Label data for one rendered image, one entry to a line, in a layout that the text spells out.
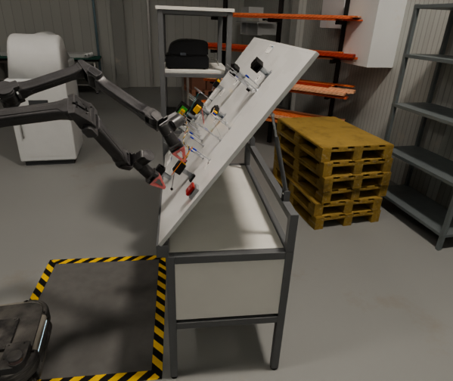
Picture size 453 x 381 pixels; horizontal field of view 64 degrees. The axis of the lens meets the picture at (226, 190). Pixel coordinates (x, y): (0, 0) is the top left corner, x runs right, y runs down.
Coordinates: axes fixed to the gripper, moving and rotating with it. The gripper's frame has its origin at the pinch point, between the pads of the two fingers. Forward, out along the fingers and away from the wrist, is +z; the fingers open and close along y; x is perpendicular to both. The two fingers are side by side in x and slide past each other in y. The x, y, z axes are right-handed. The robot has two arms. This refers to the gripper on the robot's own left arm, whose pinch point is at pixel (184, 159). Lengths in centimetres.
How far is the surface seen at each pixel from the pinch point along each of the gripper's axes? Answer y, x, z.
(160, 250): -23.0, 30.1, 24.3
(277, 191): -8, -33, 37
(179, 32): 899, -193, -85
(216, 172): -31.4, -8.1, 3.8
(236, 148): -33.9, -19.6, -1.6
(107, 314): 45, 94, 74
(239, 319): -21, 18, 81
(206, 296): -21, 25, 59
